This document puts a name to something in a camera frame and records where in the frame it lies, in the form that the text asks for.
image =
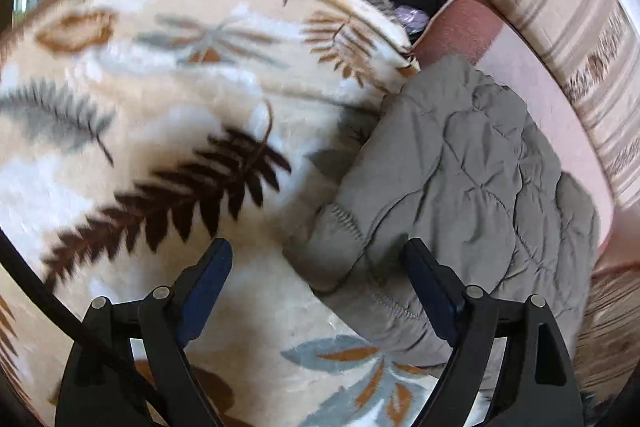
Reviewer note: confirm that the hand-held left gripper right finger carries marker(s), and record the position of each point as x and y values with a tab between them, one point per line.
432	292

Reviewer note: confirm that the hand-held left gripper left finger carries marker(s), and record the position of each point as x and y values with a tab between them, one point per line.
202	292

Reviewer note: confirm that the grey hooded quilted jacket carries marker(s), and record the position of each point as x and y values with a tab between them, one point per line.
450	187

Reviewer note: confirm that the striped sofa side cushion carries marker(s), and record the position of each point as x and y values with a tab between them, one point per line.
612	332

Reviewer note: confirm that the leaf print fleece blanket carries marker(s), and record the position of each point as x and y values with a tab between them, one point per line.
175	107

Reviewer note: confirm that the shiny silver packet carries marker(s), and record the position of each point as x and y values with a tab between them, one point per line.
411	18

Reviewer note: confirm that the striped sofa backrest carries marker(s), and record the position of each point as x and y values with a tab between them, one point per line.
575	17

